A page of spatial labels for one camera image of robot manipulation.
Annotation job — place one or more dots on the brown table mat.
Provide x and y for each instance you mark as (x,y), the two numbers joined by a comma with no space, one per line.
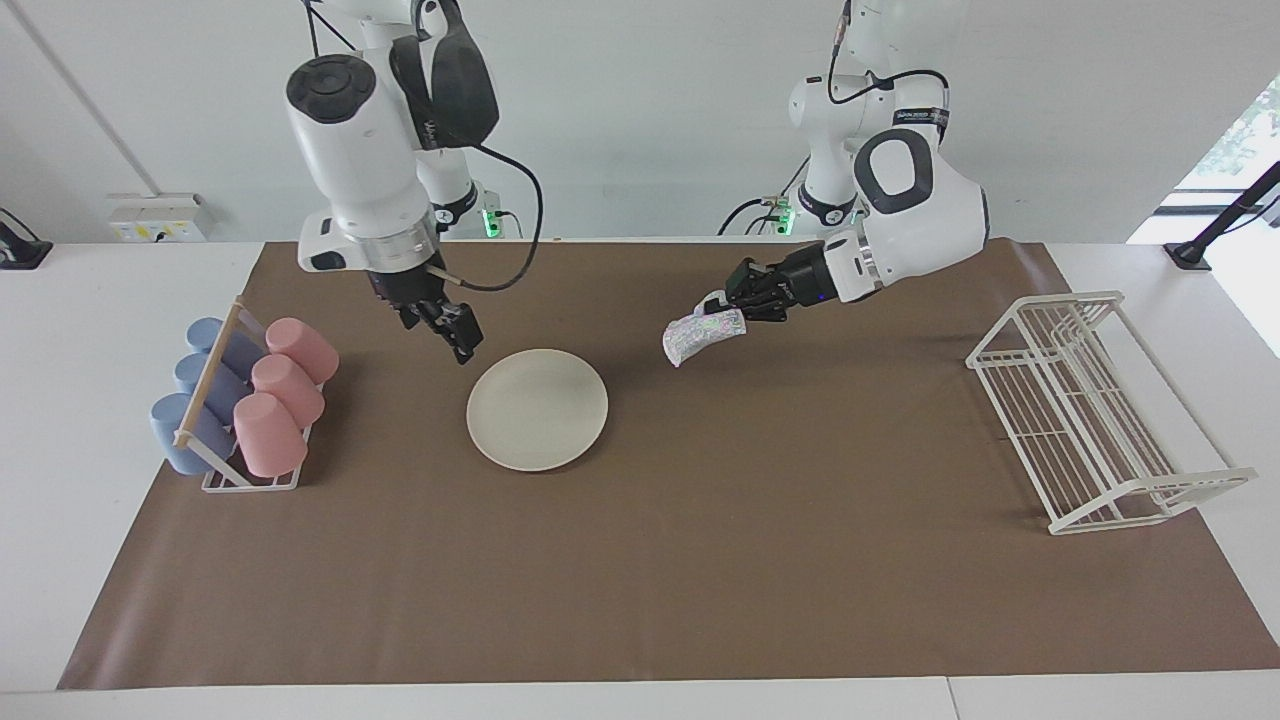
(700,560)

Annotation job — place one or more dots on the cup rack with wooden rod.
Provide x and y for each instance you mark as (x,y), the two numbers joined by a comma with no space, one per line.
(210,390)

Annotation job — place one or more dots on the blue plastic cup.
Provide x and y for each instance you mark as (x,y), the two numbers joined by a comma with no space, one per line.
(205,332)
(200,375)
(185,445)

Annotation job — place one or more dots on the round cream plate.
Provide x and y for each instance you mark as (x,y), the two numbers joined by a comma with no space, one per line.
(537,410)

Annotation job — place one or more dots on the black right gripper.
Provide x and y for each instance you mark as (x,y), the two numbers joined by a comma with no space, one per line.
(405,290)

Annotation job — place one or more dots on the white wall socket box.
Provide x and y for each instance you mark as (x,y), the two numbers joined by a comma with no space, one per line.
(160,215)

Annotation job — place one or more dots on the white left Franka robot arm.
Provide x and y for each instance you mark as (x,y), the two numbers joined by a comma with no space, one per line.
(920,220)

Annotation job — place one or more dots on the black table clamp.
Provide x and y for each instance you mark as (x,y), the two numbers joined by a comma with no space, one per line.
(25,250)

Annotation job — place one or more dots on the pink plastic cup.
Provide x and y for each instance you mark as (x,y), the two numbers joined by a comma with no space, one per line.
(305,348)
(290,390)
(268,440)

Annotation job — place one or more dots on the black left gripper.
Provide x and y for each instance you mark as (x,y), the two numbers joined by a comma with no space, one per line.
(805,278)

